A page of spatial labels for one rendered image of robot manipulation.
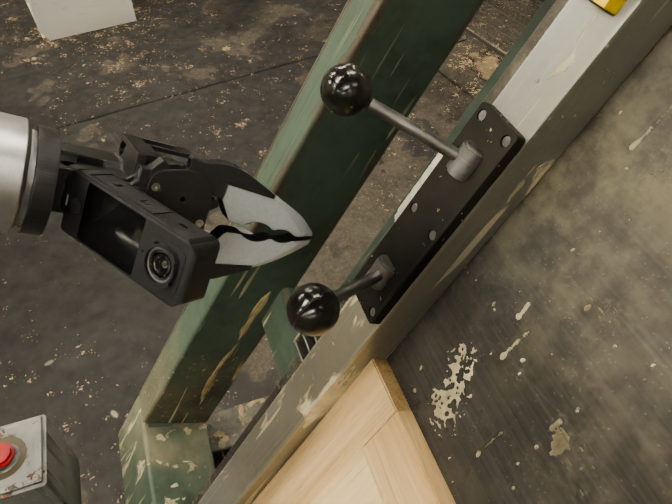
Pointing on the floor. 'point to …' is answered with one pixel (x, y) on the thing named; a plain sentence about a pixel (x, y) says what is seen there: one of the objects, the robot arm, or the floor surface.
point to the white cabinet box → (78, 16)
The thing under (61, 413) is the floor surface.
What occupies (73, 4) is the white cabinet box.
